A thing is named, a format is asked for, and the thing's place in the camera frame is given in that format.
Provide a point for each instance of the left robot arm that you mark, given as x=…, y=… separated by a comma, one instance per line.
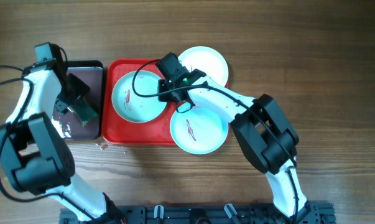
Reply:
x=35, y=161

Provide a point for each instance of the green scrubbing sponge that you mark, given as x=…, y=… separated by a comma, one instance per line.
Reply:
x=83, y=110

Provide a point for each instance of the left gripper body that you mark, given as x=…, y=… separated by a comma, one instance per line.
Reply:
x=75, y=88

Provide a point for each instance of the light blue plate front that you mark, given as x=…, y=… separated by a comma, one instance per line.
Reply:
x=198, y=130

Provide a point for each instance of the white plate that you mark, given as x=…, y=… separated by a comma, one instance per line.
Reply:
x=207, y=60

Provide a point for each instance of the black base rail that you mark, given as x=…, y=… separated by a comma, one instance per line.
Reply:
x=318, y=212

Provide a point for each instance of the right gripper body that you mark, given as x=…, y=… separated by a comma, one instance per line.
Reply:
x=165, y=90

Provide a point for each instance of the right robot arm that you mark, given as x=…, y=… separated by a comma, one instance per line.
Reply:
x=265, y=136

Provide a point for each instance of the light blue plate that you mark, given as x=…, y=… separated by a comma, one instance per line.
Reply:
x=198, y=130
x=134, y=108

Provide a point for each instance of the black water tray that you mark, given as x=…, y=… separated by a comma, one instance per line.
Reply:
x=68, y=125

